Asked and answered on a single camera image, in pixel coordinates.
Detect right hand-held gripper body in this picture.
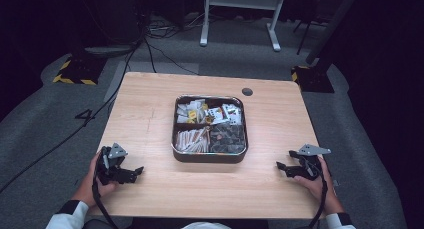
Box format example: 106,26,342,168
288,143,332,182

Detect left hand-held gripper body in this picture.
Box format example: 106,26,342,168
95,142,138,186

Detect dark brown divided box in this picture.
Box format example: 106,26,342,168
170,94,249,164

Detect pile of white red-green packets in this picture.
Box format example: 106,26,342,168
206,103,243,126

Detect clear box lid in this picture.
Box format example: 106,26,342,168
171,94,249,156

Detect person's left hand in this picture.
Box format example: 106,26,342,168
71,151,118,209

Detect person's right hand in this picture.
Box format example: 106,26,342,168
293,156,345,216

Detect pile of brown white sticks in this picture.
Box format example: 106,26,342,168
174,126,211,154

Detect pile of dark packets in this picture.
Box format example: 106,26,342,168
209,123,247,155

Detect black yellow striped stand base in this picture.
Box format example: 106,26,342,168
52,53,108,86
290,65,336,94

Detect pile of white yellow packets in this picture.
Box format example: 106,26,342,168
175,98,210,125

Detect person's white torso clothing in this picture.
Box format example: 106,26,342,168
180,221,232,229

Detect grey flat floor plate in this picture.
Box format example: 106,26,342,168
83,43,135,59

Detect black tripod legs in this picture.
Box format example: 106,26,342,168
292,17,326,56

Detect dark slanted pole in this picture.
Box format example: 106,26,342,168
304,0,363,66

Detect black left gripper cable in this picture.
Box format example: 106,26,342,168
91,175,120,229

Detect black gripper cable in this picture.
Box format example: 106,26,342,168
306,158,330,229
91,175,120,229

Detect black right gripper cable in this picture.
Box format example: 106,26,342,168
306,158,330,229

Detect long black floor cable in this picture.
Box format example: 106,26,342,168
0,38,148,194

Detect thin black floor cable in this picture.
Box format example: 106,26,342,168
144,38,201,77

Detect bundle of floor cables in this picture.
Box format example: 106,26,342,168
145,11,218,41

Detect white metal stand frame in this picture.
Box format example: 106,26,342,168
199,0,288,53

